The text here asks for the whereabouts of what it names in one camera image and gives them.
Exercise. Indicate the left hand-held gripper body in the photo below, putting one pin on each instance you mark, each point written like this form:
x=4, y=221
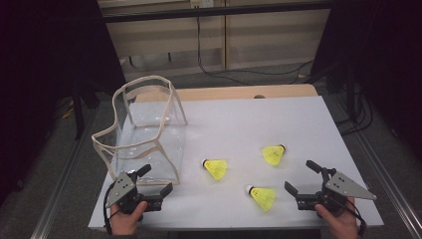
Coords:
x=124, y=191

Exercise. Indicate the yellow plastic shuttlecock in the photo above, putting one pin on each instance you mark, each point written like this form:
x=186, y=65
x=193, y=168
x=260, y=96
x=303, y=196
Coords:
x=263, y=196
x=273, y=155
x=217, y=168

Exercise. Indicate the aluminium floor rail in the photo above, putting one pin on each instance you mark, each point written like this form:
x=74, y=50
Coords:
x=59, y=186
x=391, y=186

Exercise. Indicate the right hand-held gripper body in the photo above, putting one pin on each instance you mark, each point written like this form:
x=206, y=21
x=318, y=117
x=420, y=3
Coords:
x=345, y=186

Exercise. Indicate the white wall socket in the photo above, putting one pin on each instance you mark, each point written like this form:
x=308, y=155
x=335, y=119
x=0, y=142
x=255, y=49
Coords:
x=202, y=3

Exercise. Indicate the person's left hand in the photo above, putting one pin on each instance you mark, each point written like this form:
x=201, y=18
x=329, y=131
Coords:
x=126, y=222

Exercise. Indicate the black metal stand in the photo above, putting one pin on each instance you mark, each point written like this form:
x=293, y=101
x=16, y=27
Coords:
x=350, y=99
x=78, y=113

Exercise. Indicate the person's right hand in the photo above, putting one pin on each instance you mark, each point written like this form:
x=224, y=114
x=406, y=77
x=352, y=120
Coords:
x=341, y=224

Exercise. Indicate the clear plastic bag beige trim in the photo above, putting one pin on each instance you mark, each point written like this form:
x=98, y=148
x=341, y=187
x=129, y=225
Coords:
x=149, y=146

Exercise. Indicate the dark round table grommet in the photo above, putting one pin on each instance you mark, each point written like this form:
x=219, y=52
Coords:
x=259, y=96

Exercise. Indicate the white table cover board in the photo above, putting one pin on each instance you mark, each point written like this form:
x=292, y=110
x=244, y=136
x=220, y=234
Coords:
x=249, y=126

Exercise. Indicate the black curtain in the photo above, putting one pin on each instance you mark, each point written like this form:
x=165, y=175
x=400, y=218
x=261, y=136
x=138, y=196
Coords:
x=391, y=49
x=40, y=66

